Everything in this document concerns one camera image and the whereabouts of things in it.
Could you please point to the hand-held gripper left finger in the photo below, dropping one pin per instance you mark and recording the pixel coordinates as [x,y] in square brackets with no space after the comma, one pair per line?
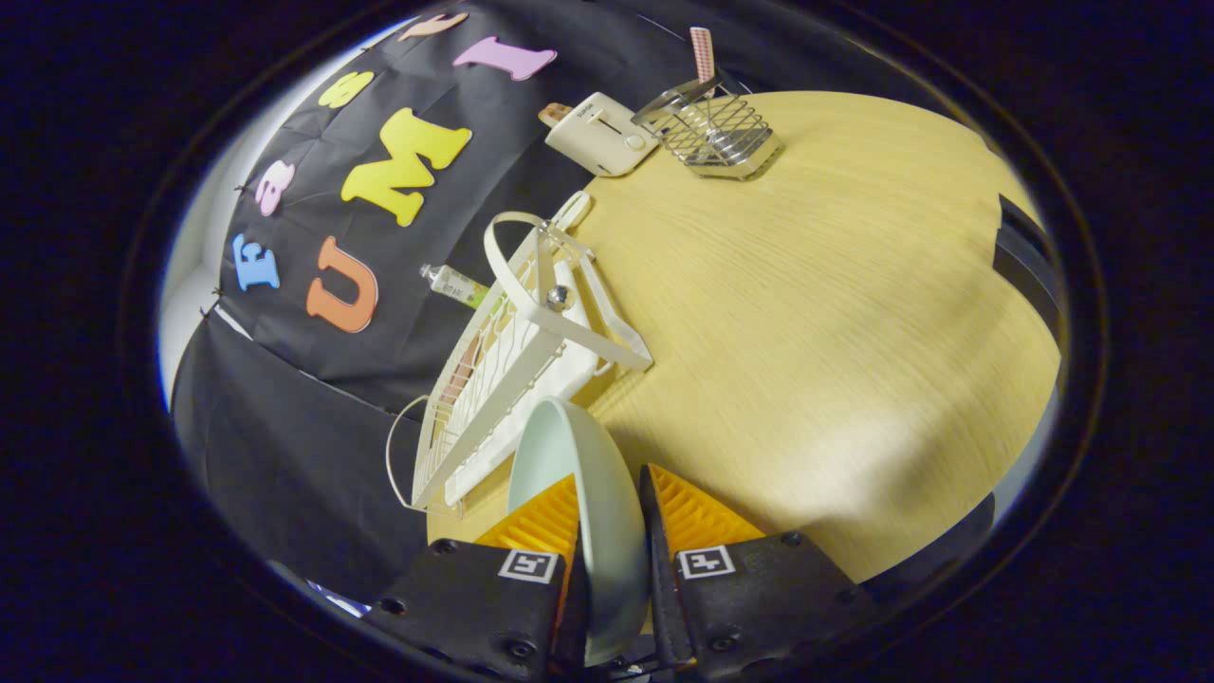
[474,598]

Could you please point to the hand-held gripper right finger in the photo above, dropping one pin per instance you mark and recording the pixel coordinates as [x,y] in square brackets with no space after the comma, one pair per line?
[749,598]

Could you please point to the pale green plate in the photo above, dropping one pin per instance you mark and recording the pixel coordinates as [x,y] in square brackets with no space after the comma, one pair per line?
[607,512]

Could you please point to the white divided sauce dish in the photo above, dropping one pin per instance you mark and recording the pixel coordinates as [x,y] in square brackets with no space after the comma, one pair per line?
[572,211]

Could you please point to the black backdrop cloth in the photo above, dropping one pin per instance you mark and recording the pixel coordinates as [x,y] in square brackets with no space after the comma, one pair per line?
[313,446]

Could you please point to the small clear bottle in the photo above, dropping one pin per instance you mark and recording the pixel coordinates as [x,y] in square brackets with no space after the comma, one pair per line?
[455,283]

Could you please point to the white toaster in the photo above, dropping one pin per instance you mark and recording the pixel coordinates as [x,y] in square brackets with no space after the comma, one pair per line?
[602,133]

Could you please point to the brown bread slice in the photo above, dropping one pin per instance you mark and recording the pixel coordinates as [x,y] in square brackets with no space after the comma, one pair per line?
[555,114]

